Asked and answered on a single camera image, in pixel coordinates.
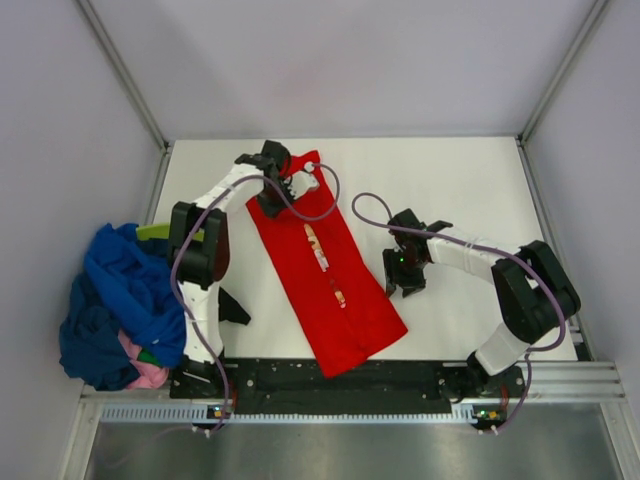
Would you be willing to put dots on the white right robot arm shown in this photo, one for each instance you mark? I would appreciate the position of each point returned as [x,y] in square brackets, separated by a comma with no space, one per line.
[534,293]

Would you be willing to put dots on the pink t shirt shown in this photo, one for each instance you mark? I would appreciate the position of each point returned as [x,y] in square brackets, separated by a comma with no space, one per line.
[149,376]

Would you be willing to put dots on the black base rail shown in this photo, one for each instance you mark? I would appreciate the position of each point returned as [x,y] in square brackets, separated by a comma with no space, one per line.
[254,385]

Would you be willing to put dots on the blue t shirt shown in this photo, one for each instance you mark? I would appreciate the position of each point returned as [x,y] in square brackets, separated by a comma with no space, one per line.
[120,287]

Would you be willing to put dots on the aluminium frame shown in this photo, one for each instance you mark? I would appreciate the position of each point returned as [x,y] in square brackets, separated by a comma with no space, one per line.
[574,382]

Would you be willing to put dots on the green plastic basket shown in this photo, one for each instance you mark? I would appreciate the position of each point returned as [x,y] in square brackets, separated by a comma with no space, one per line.
[154,239]

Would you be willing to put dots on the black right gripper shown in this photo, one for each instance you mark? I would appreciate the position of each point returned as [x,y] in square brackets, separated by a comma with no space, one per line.
[394,277]

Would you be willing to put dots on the green t shirt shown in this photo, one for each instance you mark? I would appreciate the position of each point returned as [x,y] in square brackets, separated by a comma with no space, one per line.
[146,357]

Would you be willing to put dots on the white slotted cable duct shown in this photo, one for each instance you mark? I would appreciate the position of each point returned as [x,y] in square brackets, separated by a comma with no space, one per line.
[210,413]

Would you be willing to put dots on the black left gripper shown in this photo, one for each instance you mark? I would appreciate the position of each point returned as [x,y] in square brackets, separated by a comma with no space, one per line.
[270,210]

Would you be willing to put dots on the red printed t shirt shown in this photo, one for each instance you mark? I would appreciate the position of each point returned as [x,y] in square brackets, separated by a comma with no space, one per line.
[343,311]

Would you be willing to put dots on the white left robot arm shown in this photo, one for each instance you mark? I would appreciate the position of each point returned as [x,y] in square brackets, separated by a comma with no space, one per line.
[196,274]

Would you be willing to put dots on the black t shirt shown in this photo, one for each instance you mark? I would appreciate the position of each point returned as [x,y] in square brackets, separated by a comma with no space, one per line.
[230,310]

